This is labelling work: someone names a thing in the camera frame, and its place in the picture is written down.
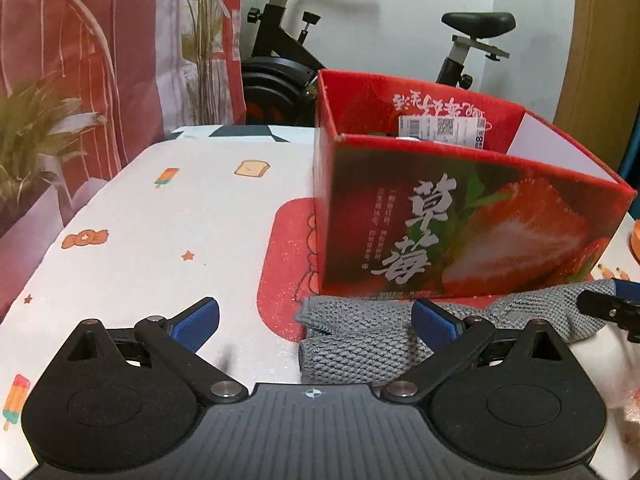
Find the red strawberry cardboard box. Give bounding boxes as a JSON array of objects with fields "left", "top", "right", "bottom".
[{"left": 314, "top": 70, "right": 636, "bottom": 299}]

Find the black exercise bike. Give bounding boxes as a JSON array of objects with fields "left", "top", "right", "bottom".
[{"left": 242, "top": 0, "right": 516, "bottom": 127}]

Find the wooden door frame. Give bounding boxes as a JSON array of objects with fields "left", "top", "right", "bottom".
[{"left": 553, "top": 0, "right": 639, "bottom": 170}]

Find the grey mesh cloth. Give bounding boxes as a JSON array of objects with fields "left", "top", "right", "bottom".
[{"left": 295, "top": 280, "right": 615, "bottom": 386}]

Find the patterned white tablecloth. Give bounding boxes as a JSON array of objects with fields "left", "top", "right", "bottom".
[{"left": 0, "top": 123, "right": 640, "bottom": 480}]

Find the pink printed backdrop cloth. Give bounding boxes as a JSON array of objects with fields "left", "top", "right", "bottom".
[{"left": 1, "top": 0, "right": 246, "bottom": 309}]

